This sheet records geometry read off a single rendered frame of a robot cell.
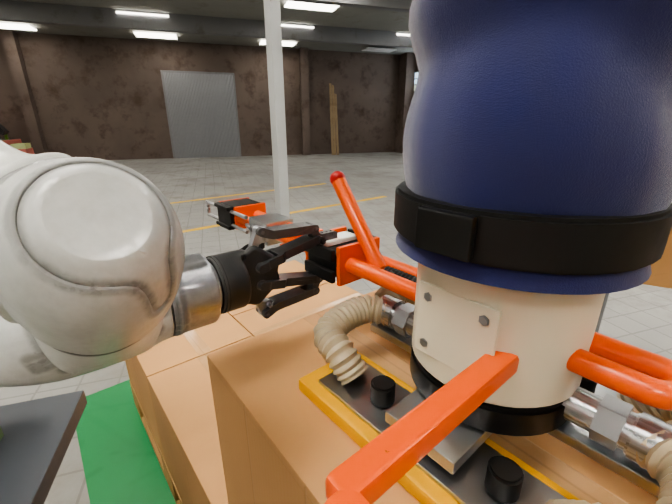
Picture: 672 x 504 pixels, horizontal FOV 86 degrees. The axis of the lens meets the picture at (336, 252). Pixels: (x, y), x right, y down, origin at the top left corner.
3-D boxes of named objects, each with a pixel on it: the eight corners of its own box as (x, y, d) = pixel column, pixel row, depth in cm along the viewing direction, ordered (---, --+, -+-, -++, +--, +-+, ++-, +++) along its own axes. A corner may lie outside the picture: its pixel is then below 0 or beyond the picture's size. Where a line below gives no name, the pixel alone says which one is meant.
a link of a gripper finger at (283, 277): (261, 281, 47) (260, 291, 48) (326, 276, 55) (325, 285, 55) (247, 272, 50) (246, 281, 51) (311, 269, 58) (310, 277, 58)
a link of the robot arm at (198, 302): (157, 318, 46) (203, 304, 50) (180, 351, 40) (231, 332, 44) (145, 251, 43) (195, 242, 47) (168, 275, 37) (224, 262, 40)
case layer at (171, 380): (455, 426, 153) (467, 346, 139) (234, 623, 93) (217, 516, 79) (297, 316, 239) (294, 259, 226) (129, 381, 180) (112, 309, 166)
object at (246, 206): (267, 224, 82) (265, 202, 80) (236, 230, 78) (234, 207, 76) (249, 217, 88) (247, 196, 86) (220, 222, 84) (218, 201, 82)
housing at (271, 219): (295, 239, 72) (294, 217, 71) (265, 247, 68) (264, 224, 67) (277, 232, 77) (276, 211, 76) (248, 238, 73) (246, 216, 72)
